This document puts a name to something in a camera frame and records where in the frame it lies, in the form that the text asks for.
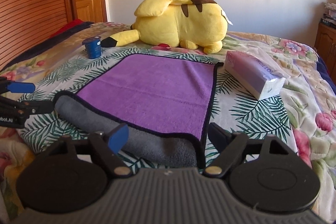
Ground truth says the wooden cabinet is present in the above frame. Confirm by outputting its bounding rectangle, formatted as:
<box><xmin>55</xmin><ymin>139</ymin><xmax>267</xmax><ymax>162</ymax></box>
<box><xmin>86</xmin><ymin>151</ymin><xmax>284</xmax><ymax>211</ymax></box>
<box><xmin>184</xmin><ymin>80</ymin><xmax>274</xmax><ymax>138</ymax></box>
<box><xmin>314</xmin><ymin>23</ymin><xmax>336</xmax><ymax>83</ymax></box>

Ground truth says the purple and grey towel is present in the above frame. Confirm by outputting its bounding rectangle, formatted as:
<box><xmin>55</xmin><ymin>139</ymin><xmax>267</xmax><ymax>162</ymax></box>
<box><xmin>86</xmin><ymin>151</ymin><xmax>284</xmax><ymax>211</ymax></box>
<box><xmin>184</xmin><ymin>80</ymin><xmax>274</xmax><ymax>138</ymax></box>
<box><xmin>54</xmin><ymin>53</ymin><xmax>222</xmax><ymax>168</ymax></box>

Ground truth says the yellow plush toy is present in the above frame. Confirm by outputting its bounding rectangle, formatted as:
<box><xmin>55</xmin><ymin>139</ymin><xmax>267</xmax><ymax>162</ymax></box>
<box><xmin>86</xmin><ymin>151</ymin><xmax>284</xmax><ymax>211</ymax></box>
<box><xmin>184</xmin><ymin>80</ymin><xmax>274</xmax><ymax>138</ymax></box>
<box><xmin>101</xmin><ymin>0</ymin><xmax>232</xmax><ymax>55</ymax></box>

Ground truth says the floral bed blanket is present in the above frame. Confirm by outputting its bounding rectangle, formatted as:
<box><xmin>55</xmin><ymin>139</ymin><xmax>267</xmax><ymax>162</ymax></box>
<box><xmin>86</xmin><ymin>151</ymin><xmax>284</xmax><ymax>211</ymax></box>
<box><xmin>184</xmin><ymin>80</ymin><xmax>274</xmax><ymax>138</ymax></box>
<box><xmin>1</xmin><ymin>23</ymin><xmax>335</xmax><ymax>222</ymax></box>

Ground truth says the stack of folded linens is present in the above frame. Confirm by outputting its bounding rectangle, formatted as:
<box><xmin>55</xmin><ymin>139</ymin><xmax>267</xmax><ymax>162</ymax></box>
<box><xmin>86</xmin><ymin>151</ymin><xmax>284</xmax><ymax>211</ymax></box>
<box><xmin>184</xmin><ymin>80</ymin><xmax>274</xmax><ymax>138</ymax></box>
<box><xmin>320</xmin><ymin>2</ymin><xmax>336</xmax><ymax>28</ymax></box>

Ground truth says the dark blue red blanket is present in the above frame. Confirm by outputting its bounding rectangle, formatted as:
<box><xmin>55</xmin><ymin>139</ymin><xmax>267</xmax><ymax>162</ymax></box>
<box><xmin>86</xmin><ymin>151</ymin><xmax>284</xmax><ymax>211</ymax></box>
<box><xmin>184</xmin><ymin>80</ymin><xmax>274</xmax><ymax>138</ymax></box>
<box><xmin>3</xmin><ymin>19</ymin><xmax>93</xmax><ymax>69</ymax></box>

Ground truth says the blue cup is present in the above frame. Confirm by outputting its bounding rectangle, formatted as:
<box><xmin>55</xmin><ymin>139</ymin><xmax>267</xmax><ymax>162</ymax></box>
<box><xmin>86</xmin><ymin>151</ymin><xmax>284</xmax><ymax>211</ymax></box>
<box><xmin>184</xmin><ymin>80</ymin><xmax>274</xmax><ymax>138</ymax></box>
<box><xmin>82</xmin><ymin>36</ymin><xmax>101</xmax><ymax>59</ymax></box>

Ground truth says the leaf pattern cloth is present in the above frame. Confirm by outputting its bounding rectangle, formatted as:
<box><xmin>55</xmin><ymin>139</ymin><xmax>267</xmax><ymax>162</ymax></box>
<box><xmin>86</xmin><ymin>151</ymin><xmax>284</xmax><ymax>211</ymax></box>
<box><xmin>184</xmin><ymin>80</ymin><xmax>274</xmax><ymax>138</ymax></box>
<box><xmin>19</xmin><ymin>47</ymin><xmax>297</xmax><ymax>169</ymax></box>

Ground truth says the purple tissue pack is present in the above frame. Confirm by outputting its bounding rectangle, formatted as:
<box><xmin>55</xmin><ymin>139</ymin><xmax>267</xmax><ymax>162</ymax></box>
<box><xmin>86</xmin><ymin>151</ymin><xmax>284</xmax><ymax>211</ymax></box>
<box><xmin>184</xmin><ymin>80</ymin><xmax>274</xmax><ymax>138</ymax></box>
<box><xmin>224</xmin><ymin>51</ymin><xmax>290</xmax><ymax>100</ymax></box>

